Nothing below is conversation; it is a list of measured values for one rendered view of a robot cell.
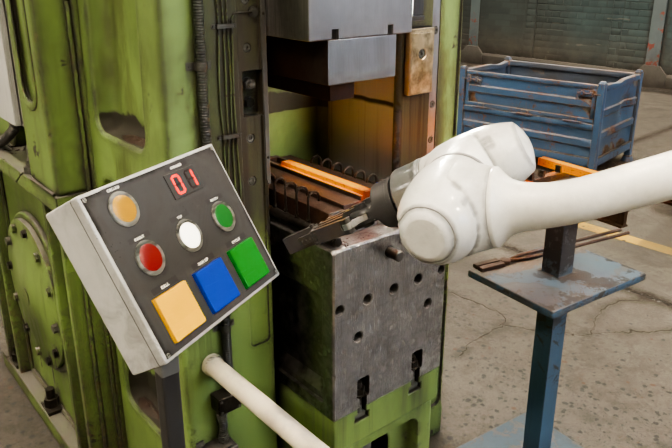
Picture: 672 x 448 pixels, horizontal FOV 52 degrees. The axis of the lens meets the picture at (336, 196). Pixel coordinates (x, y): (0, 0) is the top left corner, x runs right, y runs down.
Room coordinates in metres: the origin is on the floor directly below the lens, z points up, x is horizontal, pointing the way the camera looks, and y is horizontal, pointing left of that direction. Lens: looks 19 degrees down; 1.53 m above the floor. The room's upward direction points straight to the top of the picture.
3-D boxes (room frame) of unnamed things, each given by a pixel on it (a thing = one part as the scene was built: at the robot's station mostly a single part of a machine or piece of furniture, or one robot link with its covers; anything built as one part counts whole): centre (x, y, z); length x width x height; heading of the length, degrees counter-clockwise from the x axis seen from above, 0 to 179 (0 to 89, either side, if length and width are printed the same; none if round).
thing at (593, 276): (1.77, -0.62, 0.68); 0.40 x 0.30 x 0.02; 124
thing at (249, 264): (1.14, 0.16, 1.01); 0.07 x 0.05 x 0.07; 155
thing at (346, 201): (1.68, 0.07, 0.96); 0.42 x 0.20 x 0.09; 40
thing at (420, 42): (1.82, -0.22, 1.27); 0.09 x 0.02 x 0.17; 130
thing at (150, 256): (0.98, 0.29, 1.09); 0.05 x 0.03 x 0.04; 130
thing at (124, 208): (0.99, 0.33, 1.16); 0.05 x 0.03 x 0.04; 130
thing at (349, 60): (1.68, 0.07, 1.32); 0.42 x 0.20 x 0.10; 40
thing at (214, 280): (1.05, 0.20, 1.01); 0.07 x 0.05 x 0.07; 155
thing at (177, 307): (0.96, 0.25, 1.01); 0.07 x 0.05 x 0.07; 155
